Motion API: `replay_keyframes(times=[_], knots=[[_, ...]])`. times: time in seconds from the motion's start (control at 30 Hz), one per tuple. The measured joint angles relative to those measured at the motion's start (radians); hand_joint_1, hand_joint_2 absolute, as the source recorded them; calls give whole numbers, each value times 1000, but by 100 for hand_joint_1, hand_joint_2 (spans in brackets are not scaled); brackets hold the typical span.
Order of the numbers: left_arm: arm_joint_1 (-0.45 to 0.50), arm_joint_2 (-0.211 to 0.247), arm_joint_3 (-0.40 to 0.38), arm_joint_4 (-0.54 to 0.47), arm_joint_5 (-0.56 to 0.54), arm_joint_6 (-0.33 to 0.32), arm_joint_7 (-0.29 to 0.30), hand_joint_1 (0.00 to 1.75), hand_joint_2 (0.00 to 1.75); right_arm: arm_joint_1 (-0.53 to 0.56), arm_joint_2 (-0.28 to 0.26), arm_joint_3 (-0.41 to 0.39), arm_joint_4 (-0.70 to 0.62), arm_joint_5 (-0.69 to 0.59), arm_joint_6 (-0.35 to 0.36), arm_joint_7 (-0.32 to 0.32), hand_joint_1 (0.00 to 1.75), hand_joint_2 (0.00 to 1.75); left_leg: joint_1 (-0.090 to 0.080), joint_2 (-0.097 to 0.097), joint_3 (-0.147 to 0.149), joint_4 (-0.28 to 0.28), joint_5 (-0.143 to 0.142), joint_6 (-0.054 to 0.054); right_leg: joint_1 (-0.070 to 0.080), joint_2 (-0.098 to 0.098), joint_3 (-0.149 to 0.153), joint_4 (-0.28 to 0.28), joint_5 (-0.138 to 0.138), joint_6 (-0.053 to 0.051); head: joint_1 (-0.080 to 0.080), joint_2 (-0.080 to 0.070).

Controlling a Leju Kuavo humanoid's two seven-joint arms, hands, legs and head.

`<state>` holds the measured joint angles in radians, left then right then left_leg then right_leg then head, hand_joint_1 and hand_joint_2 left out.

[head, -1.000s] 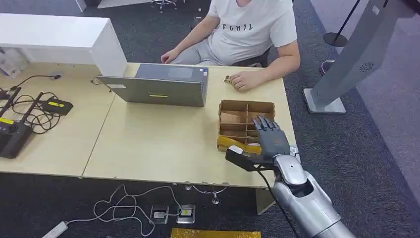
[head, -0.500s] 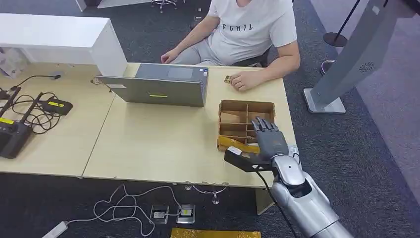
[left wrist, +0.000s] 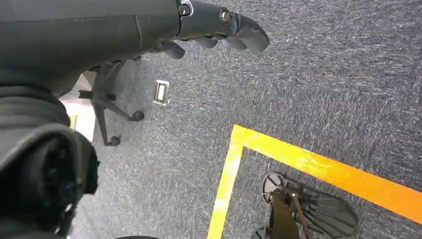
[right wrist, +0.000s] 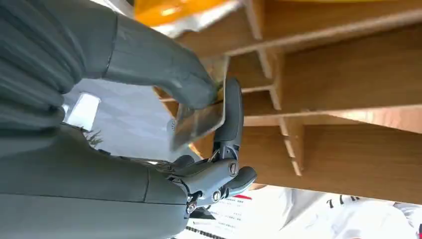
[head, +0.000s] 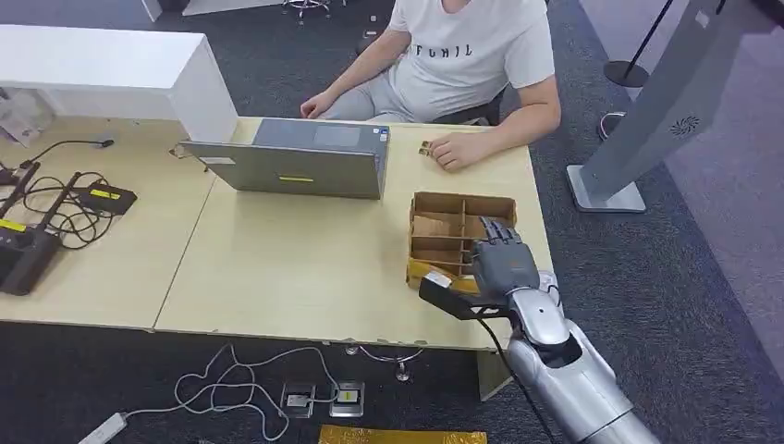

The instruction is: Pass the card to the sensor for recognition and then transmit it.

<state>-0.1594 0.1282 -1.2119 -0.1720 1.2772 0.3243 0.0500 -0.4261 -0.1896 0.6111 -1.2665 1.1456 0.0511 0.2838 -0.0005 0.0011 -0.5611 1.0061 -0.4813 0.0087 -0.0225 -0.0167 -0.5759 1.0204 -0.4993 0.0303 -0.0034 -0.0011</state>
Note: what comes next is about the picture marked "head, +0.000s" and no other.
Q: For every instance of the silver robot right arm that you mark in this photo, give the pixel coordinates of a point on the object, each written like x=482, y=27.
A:
x=576, y=380

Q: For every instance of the steel floor socket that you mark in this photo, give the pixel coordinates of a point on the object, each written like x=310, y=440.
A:
x=347, y=398
x=298, y=400

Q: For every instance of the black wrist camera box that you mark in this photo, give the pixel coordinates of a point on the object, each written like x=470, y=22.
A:
x=447, y=297

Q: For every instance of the person's left hand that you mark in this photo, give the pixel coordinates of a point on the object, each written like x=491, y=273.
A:
x=462, y=150

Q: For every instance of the black router with antennas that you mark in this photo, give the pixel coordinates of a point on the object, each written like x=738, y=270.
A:
x=27, y=254

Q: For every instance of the white cabinet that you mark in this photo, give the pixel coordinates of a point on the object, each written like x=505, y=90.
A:
x=104, y=70

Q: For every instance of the wooden compartment card box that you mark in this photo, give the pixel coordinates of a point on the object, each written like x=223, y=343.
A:
x=438, y=205

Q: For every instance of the white power strip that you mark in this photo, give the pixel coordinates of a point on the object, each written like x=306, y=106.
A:
x=105, y=429

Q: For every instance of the flat grey reader device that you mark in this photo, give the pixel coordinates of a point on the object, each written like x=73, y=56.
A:
x=549, y=282

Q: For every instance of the grey kiosk stand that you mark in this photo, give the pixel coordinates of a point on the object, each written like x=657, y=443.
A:
x=655, y=110

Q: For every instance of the office chair wheel base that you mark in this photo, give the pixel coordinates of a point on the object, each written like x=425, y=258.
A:
x=304, y=5

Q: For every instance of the person's right hand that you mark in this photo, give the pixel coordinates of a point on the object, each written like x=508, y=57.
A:
x=317, y=105

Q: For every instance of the black stanchion pole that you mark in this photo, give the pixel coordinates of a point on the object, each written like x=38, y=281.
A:
x=625, y=73

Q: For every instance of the pale desk leg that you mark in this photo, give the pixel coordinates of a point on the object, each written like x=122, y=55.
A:
x=492, y=377

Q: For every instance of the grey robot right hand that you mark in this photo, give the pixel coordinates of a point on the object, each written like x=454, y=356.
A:
x=508, y=263

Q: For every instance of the clear plastic bag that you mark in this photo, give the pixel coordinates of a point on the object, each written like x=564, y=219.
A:
x=21, y=116

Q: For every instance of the black adapter with yellow label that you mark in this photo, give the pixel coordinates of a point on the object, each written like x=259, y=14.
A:
x=107, y=197

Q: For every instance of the long yellow foil packet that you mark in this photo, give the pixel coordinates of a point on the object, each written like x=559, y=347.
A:
x=401, y=436

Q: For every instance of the grey laptop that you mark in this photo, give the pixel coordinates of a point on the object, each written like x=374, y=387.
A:
x=300, y=171

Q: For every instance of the white furniture panel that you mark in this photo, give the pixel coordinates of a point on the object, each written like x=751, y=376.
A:
x=211, y=5

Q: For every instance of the person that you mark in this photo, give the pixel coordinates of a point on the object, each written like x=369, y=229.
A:
x=465, y=67

